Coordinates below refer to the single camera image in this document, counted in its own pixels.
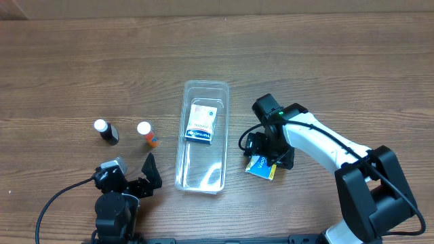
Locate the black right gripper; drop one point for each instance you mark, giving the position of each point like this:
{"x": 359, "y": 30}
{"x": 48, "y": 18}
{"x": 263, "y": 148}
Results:
{"x": 271, "y": 154}

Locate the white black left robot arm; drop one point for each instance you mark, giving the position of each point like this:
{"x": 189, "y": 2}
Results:
{"x": 117, "y": 208}

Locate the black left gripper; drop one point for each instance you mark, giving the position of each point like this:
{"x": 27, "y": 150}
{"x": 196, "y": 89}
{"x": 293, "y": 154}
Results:
{"x": 136, "y": 187}

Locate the blue yellow VapoDrops packet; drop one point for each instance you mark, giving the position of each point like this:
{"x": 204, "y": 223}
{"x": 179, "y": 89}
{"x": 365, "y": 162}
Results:
{"x": 257, "y": 166}

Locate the white blue Hansaplast box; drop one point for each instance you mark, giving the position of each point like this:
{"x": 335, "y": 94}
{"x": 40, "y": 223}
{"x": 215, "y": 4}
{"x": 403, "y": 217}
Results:
{"x": 201, "y": 123}

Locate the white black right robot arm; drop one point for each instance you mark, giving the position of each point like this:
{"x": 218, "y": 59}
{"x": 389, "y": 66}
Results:
{"x": 375, "y": 197}

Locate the orange tube white cap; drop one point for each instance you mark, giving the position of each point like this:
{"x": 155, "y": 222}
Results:
{"x": 144, "y": 128}

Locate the clear plastic container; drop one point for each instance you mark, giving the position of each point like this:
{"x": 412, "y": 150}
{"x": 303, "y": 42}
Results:
{"x": 201, "y": 167}

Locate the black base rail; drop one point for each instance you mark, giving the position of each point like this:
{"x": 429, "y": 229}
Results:
{"x": 291, "y": 239}

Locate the dark bottle white cap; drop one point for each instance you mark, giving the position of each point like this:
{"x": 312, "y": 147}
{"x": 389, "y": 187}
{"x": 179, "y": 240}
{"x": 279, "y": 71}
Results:
{"x": 107, "y": 131}

